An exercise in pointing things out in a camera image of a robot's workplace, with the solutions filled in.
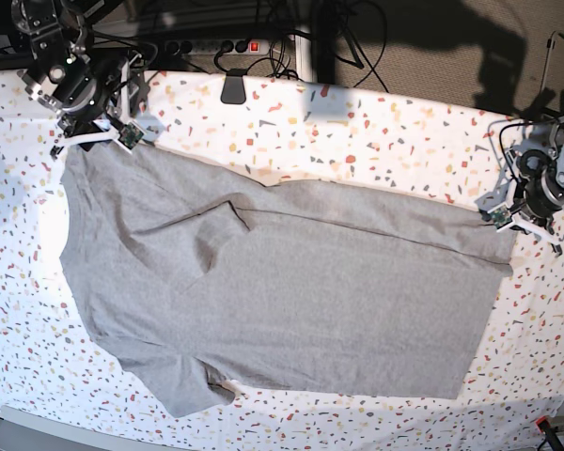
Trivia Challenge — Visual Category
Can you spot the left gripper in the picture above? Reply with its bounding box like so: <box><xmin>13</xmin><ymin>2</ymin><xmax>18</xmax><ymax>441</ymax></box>
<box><xmin>476</xmin><ymin>148</ymin><xmax>564</xmax><ymax>256</ymax></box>

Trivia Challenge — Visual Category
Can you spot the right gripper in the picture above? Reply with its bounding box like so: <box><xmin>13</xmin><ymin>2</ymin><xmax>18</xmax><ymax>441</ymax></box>
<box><xmin>50</xmin><ymin>55</ymin><xmax>147</xmax><ymax>158</ymax></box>

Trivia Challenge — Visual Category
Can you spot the grey T-shirt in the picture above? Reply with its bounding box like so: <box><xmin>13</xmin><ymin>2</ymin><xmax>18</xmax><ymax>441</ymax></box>
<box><xmin>60</xmin><ymin>146</ymin><xmax>515</xmax><ymax>417</ymax></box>

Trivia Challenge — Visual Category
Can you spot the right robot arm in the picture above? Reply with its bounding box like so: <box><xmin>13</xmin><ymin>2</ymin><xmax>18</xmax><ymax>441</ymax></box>
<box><xmin>11</xmin><ymin>0</ymin><xmax>159</xmax><ymax>158</ymax></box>

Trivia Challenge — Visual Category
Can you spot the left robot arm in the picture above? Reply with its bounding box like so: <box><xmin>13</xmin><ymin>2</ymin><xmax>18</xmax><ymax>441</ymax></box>
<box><xmin>476</xmin><ymin>112</ymin><xmax>564</xmax><ymax>256</ymax></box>

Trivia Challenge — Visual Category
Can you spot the white power strip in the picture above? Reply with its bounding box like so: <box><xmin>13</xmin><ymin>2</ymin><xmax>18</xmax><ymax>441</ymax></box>
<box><xmin>162</xmin><ymin>39</ymin><xmax>271</xmax><ymax>56</ymax></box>

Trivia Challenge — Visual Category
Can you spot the black table clamp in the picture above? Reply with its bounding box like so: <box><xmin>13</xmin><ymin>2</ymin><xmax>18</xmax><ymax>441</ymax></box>
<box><xmin>220</xmin><ymin>69</ymin><xmax>247</xmax><ymax>105</ymax></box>

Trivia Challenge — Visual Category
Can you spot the red black spring clamp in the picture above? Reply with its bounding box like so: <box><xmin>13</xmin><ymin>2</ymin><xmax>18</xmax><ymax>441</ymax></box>
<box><xmin>535</xmin><ymin>416</ymin><xmax>564</xmax><ymax>451</ymax></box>

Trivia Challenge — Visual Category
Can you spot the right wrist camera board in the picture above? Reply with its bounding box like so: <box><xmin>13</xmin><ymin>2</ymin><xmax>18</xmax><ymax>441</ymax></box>
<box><xmin>117</xmin><ymin>122</ymin><xmax>145</xmax><ymax>152</ymax></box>

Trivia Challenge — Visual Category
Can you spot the grey metal stand frame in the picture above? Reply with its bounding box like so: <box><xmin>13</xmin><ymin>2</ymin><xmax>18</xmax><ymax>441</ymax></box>
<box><xmin>540</xmin><ymin>30</ymin><xmax>564</xmax><ymax>95</ymax></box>

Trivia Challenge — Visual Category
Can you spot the black cable bundle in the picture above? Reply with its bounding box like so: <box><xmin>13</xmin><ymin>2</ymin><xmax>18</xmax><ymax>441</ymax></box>
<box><xmin>213</xmin><ymin>0</ymin><xmax>391</xmax><ymax>93</ymax></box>

